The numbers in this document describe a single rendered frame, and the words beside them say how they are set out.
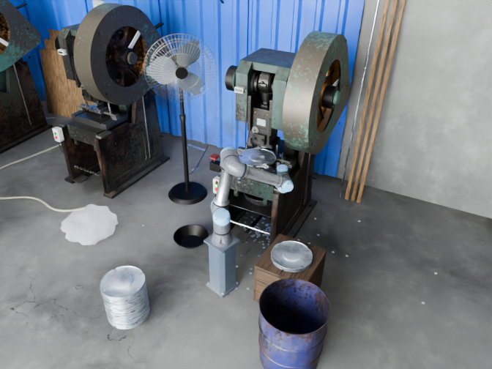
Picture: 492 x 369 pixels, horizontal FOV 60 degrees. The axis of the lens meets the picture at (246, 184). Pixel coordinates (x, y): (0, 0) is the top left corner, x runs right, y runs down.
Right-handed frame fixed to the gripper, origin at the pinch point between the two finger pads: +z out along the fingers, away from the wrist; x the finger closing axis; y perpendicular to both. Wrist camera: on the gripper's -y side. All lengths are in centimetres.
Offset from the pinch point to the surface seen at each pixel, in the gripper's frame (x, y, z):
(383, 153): 37, -148, 30
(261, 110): -38.2, -3.3, 15.1
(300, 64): -83, -8, -25
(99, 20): -89, 89, 112
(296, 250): 40, 2, -56
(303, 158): 10.4, -43.0, 12.6
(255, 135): -18.4, 0.7, 15.3
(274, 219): 39.9, -1.2, -17.1
